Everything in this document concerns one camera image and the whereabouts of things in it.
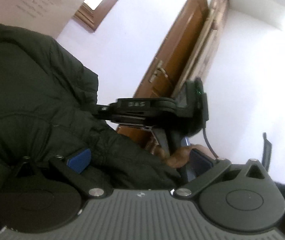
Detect black puffer jacket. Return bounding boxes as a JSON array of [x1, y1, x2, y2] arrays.
[[0, 23, 183, 230]]

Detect person's right hand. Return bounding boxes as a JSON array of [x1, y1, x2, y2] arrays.
[[151, 144, 214, 168]]

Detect brown wooden door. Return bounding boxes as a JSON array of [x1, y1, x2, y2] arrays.
[[116, 0, 231, 153]]

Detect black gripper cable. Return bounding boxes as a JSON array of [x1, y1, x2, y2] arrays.
[[201, 100, 220, 159]]

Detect brass door handle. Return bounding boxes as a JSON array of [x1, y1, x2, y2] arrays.
[[148, 60, 168, 83]]

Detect brown wooden window frame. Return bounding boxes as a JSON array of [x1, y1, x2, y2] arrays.
[[74, 0, 118, 32]]

